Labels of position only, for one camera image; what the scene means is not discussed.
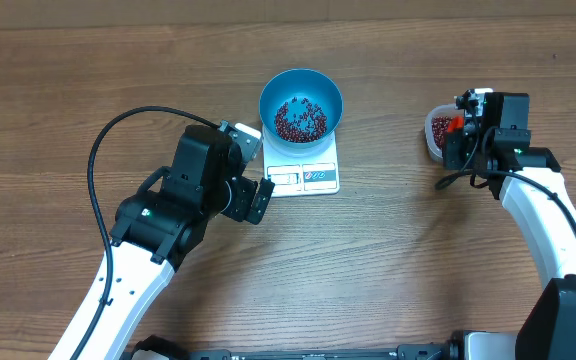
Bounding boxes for red adzuki beans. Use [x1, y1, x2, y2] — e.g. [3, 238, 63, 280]
[431, 116, 452, 149]

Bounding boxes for red beans in bowl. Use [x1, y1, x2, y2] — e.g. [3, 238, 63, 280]
[274, 97, 328, 143]

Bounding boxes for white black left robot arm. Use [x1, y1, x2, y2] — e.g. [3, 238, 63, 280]
[50, 122, 274, 359]

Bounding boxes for orange measuring scoop blue handle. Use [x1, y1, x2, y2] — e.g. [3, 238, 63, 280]
[446, 116, 464, 133]

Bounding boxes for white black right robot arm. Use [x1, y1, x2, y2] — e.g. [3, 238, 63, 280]
[435, 88, 576, 359]

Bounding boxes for teal blue bowl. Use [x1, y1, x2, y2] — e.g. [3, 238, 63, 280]
[258, 68, 344, 149]

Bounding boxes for white digital kitchen scale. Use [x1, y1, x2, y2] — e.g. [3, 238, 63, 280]
[263, 127, 340, 198]

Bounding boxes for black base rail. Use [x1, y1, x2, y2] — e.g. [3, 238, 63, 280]
[122, 329, 519, 360]

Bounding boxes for clear plastic container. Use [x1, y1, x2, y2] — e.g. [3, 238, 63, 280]
[424, 104, 463, 163]

